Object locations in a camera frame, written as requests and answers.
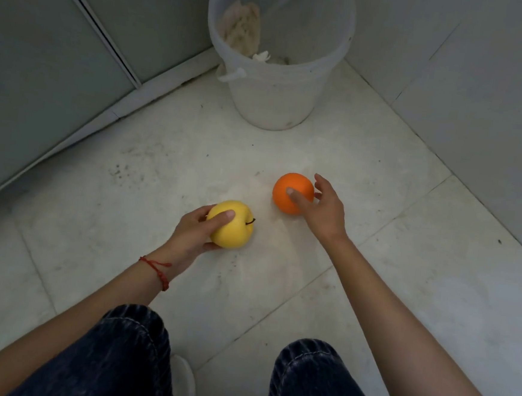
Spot yellow apple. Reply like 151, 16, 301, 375
204, 198, 258, 251

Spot white plastic bucket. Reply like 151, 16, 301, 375
199, 0, 359, 137

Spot white shoe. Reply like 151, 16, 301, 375
167, 354, 200, 396

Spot orange fruit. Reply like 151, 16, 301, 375
271, 171, 317, 217

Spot red string bracelet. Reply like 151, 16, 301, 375
137, 256, 173, 292

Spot grey sliding door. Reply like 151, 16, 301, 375
0, 0, 225, 230

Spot beige cloth rag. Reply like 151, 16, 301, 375
215, 0, 264, 59

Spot person's left forearm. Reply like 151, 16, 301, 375
0, 242, 175, 396

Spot person's right hand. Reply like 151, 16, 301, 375
282, 171, 353, 246

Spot person's right forearm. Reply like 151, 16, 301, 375
316, 234, 522, 396

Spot person's left hand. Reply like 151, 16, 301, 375
148, 200, 237, 287

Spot dark blue jeans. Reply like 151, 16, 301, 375
8, 294, 403, 396

